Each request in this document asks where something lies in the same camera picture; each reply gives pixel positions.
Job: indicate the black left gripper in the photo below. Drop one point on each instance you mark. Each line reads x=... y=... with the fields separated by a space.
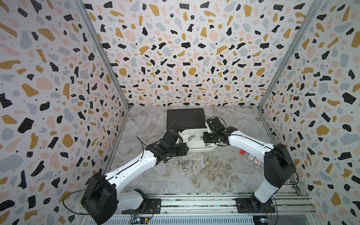
x=183 y=149

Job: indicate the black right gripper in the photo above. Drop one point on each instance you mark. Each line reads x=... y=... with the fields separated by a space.
x=205 y=134

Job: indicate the small angled cluster socket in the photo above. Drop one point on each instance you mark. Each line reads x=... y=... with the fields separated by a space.
x=191 y=137

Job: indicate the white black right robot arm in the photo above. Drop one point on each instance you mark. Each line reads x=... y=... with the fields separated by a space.
x=277 y=162

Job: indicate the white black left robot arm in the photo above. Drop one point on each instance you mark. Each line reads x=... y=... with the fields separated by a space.
x=103 y=196

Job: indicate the chrome socket cluster lower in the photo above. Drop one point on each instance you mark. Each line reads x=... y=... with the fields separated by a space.
x=184 y=164

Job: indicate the white plastic storage box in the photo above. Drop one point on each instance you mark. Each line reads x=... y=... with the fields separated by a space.
x=196 y=144

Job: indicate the black ribbed tool case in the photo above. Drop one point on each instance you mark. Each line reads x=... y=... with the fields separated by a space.
x=182 y=119

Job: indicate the paper label card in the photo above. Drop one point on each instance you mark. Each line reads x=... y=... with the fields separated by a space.
x=254 y=160

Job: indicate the green circuit board left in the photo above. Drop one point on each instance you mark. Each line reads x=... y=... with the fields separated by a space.
x=136 y=220

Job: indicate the green circuit board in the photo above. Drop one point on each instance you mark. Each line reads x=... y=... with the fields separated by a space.
x=263 y=221
x=136 y=220

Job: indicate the green circuit board right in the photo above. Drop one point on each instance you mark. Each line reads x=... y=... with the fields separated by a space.
x=263 y=221

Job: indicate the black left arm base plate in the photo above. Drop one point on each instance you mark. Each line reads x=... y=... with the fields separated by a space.
x=150 y=206

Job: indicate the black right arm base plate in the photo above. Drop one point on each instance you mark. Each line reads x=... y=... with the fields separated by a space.
x=247 y=206

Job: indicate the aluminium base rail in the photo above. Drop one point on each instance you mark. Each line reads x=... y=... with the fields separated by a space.
x=220 y=209

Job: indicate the aluminium frame post right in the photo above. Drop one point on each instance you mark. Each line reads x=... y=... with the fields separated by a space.
x=292 y=48

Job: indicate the aluminium frame post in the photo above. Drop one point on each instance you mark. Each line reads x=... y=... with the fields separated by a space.
x=79 y=5
x=292 y=48

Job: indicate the aluminium frame post left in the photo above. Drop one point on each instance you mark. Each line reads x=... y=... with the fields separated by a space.
x=79 y=5

